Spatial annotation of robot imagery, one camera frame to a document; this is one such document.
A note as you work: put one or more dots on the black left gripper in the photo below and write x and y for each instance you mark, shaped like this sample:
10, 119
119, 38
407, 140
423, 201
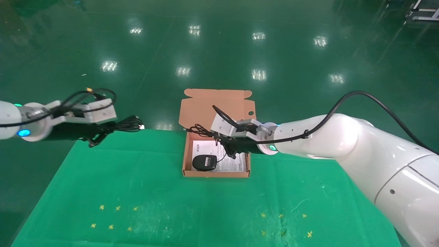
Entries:
75, 131

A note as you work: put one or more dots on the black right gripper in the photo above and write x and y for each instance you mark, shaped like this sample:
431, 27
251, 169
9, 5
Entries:
245, 145

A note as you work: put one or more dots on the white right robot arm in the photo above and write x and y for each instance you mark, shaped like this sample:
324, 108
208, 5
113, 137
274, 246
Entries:
360, 147

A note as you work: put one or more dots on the orange cardboard box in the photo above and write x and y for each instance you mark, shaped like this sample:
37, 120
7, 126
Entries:
205, 109

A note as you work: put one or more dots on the white printed instruction sheet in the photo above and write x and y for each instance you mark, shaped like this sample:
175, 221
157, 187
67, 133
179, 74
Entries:
205, 147

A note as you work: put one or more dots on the green table cloth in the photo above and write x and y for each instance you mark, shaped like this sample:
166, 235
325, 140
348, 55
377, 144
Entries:
205, 206

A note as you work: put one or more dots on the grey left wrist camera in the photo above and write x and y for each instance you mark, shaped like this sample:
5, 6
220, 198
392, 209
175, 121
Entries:
103, 111

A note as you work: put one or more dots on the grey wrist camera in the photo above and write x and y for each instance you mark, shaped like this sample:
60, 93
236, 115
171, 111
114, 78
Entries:
103, 111
221, 125

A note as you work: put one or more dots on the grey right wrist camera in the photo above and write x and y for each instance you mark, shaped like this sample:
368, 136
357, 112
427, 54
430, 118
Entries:
221, 125

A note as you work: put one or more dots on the white metal frame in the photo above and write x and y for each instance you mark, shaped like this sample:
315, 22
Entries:
425, 18

